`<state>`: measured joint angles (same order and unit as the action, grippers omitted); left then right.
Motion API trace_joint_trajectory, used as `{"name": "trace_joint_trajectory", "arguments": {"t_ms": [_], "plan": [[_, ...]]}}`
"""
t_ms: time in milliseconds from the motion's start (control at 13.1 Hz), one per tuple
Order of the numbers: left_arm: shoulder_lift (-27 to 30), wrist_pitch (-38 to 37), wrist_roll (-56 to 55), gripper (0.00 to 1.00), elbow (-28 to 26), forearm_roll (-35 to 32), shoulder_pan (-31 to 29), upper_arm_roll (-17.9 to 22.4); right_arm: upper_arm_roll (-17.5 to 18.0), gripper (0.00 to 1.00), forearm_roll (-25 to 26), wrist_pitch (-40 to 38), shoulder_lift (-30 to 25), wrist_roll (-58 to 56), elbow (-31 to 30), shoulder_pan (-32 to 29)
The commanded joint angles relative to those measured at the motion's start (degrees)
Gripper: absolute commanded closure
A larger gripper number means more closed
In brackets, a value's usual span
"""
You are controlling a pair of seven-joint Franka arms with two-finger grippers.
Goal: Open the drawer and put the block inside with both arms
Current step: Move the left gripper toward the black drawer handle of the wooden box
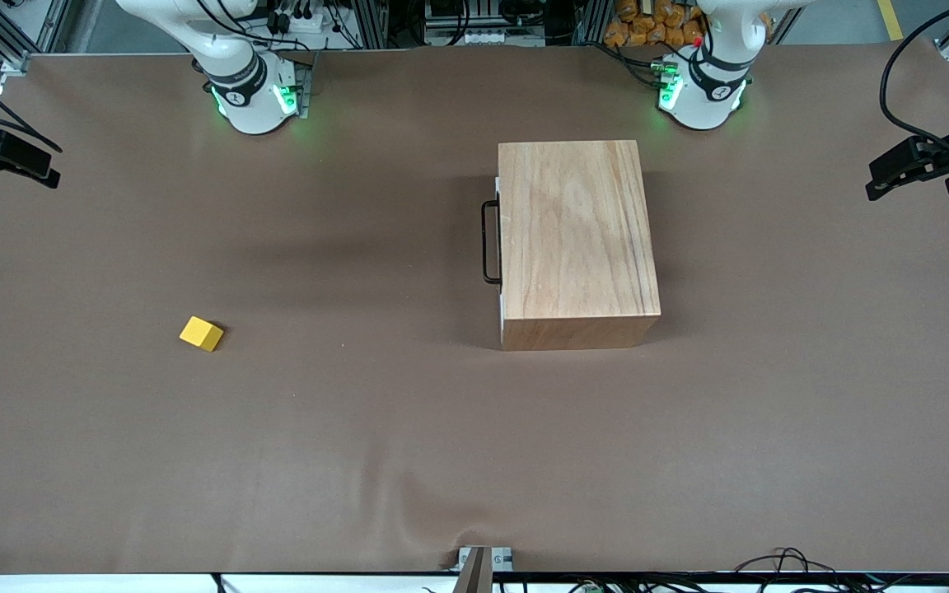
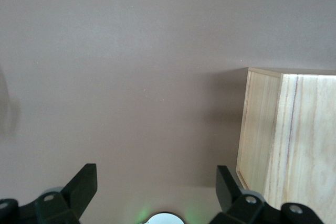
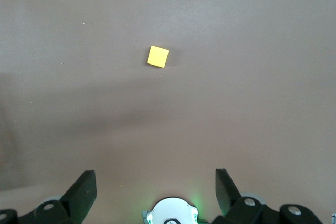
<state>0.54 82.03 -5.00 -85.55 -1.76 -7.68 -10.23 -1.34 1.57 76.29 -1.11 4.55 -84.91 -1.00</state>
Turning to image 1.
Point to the metal base bracket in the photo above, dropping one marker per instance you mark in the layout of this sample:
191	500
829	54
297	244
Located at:
306	82

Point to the pile of orange bags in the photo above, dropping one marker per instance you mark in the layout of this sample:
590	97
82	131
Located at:
647	29

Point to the brown table cover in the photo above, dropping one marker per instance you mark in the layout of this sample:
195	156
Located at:
277	453

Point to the white power strip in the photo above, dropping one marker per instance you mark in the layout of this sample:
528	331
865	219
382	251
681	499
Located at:
306	23

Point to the aluminium frame post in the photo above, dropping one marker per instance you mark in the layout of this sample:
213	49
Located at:
369	25
588	23

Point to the yellow wooden block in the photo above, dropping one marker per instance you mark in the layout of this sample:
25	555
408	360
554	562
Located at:
198	332

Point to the white-fronted wooden drawer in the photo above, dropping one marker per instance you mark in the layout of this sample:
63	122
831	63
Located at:
502	317

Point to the metal table clamp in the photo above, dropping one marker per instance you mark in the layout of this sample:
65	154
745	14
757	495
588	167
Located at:
474	568

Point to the wooden drawer cabinet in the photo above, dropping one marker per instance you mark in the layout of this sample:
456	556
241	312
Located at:
577	239

